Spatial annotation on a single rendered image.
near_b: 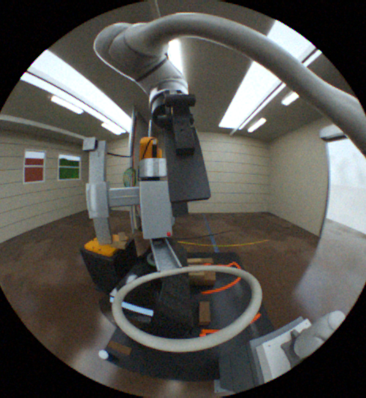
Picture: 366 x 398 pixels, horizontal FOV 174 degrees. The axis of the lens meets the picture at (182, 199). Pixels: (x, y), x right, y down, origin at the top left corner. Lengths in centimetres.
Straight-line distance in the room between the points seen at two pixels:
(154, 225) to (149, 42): 89
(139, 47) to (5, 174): 632
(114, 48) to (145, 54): 7
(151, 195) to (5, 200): 614
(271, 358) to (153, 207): 113
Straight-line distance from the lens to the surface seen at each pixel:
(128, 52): 28
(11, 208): 641
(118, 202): 148
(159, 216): 85
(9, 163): 649
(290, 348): 78
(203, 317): 156
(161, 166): 80
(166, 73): 32
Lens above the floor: 154
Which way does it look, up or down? 9 degrees down
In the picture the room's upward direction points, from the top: straight up
